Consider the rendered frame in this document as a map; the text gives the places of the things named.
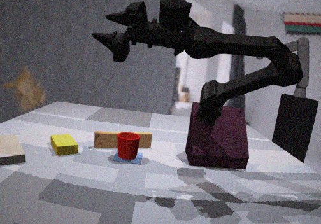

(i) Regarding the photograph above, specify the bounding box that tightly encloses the beige flat rectangular slab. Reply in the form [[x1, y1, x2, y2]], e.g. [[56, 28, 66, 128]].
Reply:
[[0, 134, 25, 165]]

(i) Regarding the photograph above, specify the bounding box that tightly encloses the red cup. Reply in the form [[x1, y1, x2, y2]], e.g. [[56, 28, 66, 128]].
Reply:
[[118, 132, 140, 160]]

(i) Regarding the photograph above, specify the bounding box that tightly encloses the brown wooden block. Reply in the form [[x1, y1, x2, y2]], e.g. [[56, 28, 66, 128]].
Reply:
[[94, 131, 152, 148]]

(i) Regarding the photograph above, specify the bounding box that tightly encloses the yellow rectangular block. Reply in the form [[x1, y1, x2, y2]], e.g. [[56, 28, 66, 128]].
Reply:
[[50, 134, 78, 156]]

